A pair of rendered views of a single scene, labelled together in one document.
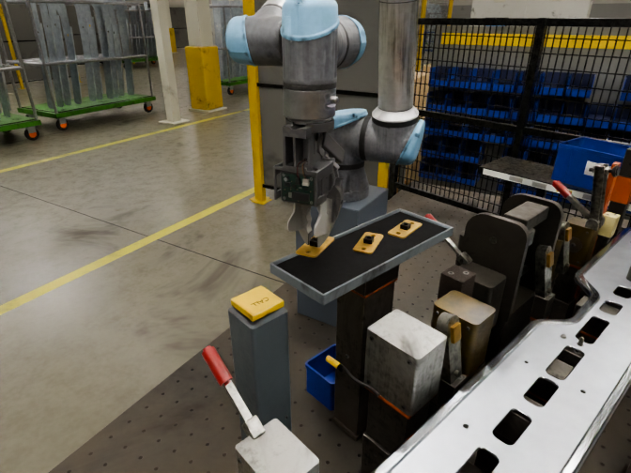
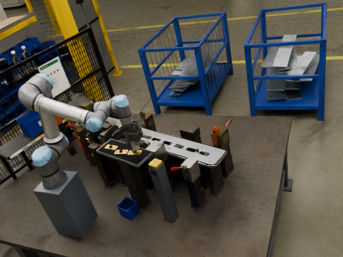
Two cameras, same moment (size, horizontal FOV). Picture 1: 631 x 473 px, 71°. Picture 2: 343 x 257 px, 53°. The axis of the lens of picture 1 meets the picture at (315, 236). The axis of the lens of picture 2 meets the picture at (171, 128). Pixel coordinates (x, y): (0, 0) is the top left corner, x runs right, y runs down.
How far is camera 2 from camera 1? 1.91 m
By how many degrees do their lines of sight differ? 78
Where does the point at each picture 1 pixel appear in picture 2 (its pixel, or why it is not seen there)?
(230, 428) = (151, 236)
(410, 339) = (156, 145)
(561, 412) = (161, 136)
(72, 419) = not seen: outside the picture
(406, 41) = not seen: hidden behind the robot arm
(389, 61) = (53, 120)
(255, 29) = (101, 117)
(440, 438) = (173, 151)
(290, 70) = (129, 111)
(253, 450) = (189, 165)
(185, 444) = (160, 246)
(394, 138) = (64, 142)
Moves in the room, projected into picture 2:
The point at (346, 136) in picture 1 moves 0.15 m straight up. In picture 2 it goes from (54, 156) to (43, 135)
